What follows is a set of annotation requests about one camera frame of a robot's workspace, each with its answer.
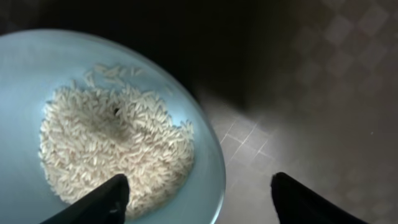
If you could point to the brown serving tray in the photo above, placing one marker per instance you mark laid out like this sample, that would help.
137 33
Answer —
305 87

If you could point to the small blue rice dish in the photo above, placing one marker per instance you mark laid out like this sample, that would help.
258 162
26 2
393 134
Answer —
34 64

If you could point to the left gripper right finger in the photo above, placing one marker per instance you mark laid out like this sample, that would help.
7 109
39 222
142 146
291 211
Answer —
297 204

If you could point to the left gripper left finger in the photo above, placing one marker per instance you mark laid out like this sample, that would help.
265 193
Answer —
106 204

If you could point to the pile of white rice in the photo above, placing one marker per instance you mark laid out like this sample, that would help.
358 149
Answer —
91 134

